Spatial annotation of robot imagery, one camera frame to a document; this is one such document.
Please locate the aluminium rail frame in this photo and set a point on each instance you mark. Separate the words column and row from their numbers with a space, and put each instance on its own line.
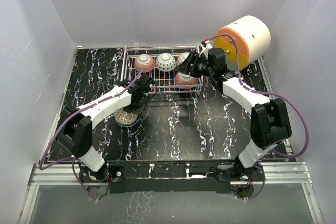
column 198, row 129

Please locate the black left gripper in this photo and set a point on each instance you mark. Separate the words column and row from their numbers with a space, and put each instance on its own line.
column 140, row 110

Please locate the white bowl green leaves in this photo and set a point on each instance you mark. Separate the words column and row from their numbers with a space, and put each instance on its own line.
column 127, row 125

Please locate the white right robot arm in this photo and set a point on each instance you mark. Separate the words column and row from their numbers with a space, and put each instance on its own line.
column 269, row 117

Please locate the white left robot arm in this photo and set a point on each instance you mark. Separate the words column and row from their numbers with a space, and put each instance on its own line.
column 76, row 130

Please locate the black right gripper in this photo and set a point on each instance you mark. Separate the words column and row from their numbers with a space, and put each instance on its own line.
column 186, row 67

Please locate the white bowl brown diamonds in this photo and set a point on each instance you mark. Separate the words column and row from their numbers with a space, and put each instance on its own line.
column 165, row 62

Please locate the round white mini drawer cabinet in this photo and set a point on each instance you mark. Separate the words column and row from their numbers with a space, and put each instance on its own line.
column 244, row 40

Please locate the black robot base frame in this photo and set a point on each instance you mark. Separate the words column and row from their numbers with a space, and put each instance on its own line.
column 178, row 176

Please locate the pink floral bowl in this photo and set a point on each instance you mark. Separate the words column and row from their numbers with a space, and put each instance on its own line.
column 145, row 62
column 186, row 82

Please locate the white bowl red lattice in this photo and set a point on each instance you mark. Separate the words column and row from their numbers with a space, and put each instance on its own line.
column 181, row 58

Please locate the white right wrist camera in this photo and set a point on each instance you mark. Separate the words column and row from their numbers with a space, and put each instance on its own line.
column 205, row 47

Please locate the white wire dish rack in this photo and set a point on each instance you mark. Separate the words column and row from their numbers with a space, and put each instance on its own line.
column 165, row 81

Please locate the brown patterned bowl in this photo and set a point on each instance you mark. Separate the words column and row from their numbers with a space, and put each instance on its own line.
column 124, row 117

